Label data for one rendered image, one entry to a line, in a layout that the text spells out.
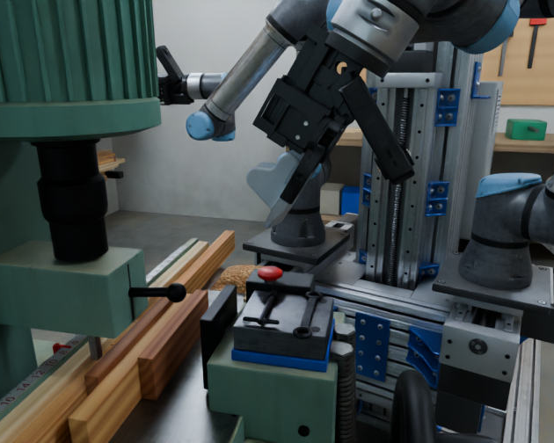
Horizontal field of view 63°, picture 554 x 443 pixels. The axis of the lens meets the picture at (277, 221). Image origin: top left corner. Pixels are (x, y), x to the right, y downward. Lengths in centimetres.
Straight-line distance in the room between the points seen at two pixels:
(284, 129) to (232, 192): 363
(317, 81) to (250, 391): 32
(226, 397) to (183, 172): 379
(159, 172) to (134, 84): 395
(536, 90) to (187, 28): 271
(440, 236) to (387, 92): 40
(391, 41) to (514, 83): 334
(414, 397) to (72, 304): 34
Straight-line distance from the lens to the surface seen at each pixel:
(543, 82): 382
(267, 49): 117
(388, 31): 45
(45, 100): 39
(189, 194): 426
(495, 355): 99
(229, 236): 91
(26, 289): 51
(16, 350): 74
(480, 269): 106
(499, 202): 102
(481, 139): 144
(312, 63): 47
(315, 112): 45
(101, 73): 39
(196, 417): 53
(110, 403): 51
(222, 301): 53
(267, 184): 48
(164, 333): 57
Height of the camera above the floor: 124
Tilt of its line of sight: 18 degrees down
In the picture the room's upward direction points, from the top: straight up
